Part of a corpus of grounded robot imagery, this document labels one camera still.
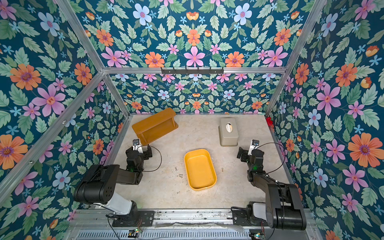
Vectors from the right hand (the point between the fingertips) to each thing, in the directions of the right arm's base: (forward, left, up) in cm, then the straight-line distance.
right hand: (248, 146), depth 90 cm
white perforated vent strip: (-45, +45, -10) cm, 64 cm away
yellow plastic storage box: (-12, +29, -9) cm, 33 cm away
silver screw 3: (-11, +16, -9) cm, 21 cm away
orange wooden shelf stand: (+11, +60, +5) cm, 61 cm away
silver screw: (-16, +41, -9) cm, 45 cm away
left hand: (-1, +67, +1) cm, 67 cm away
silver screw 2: (-13, +44, -9) cm, 47 cm away
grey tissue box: (+11, +11, -1) cm, 16 cm away
